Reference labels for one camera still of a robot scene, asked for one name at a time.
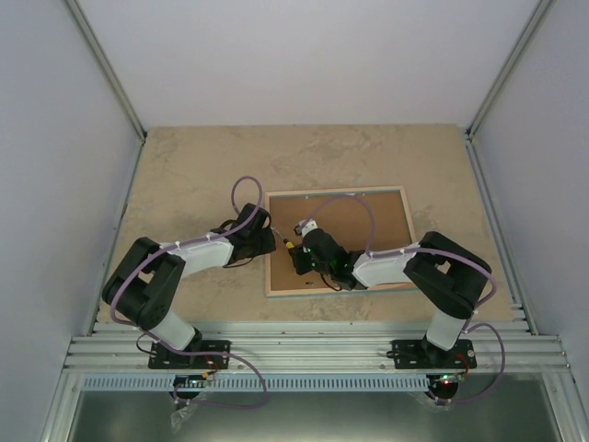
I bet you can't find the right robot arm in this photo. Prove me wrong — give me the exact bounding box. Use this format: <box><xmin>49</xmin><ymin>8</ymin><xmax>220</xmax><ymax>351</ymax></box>
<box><xmin>289</xmin><ymin>221</ymin><xmax>497</xmax><ymax>367</ymax></box>

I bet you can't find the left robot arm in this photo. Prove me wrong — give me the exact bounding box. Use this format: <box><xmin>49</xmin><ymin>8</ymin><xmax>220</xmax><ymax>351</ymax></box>
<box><xmin>102</xmin><ymin>204</ymin><xmax>276</xmax><ymax>367</ymax></box>

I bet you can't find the yellow handled screwdriver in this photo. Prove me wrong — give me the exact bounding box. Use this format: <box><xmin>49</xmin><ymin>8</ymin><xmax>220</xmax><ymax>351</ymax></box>
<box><xmin>274</xmin><ymin>229</ymin><xmax>295</xmax><ymax>252</ymax></box>

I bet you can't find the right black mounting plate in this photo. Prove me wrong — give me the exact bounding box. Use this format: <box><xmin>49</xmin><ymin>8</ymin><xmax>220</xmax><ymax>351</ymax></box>
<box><xmin>387</xmin><ymin>338</ymin><xmax>478</xmax><ymax>369</ymax></box>

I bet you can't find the teal wooden picture frame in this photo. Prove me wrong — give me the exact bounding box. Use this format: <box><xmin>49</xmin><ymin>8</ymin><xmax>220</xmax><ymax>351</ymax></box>
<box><xmin>264</xmin><ymin>185</ymin><xmax>418</xmax><ymax>298</ymax></box>

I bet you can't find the aluminium rail base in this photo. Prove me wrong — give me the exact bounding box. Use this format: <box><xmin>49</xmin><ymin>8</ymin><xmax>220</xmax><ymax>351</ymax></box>
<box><xmin>64</xmin><ymin>320</ymin><xmax>570</xmax><ymax>374</ymax></box>

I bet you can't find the aluminium corner post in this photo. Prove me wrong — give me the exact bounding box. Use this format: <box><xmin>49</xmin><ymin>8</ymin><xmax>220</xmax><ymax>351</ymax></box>
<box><xmin>464</xmin><ymin>0</ymin><xmax>556</xmax><ymax>142</ymax></box>
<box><xmin>62</xmin><ymin>0</ymin><xmax>147</xmax><ymax>145</ymax></box>

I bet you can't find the left aluminium corner post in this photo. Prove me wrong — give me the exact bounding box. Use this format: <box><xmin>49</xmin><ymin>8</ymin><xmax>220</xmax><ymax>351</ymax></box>
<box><xmin>62</xmin><ymin>0</ymin><xmax>147</xmax><ymax>145</ymax></box>

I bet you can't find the brown frame backing board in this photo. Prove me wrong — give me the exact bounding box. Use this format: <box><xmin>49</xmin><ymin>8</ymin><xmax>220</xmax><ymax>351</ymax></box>
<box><xmin>269</xmin><ymin>191</ymin><xmax>412</xmax><ymax>292</ymax></box>

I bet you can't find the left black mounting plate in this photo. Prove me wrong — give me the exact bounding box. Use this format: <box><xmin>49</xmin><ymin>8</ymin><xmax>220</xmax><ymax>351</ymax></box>
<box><xmin>147</xmin><ymin>340</ymin><xmax>230</xmax><ymax>371</ymax></box>

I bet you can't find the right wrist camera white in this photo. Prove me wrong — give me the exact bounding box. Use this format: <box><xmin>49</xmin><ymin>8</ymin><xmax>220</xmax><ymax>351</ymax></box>
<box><xmin>294</xmin><ymin>218</ymin><xmax>318</xmax><ymax>238</ymax></box>

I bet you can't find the slotted cable duct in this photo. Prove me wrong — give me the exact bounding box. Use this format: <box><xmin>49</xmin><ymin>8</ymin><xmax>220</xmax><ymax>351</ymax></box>
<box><xmin>82</xmin><ymin>373</ymin><xmax>429</xmax><ymax>392</ymax></box>

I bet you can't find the right aluminium corner post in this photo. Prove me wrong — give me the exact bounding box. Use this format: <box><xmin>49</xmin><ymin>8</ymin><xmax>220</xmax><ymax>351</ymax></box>
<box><xmin>464</xmin><ymin>0</ymin><xmax>556</xmax><ymax>142</ymax></box>

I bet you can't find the black mounting plate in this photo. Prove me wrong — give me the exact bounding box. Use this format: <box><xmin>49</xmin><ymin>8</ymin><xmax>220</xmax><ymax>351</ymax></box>
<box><xmin>387</xmin><ymin>338</ymin><xmax>478</xmax><ymax>369</ymax></box>
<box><xmin>147</xmin><ymin>340</ymin><xmax>230</xmax><ymax>371</ymax></box>

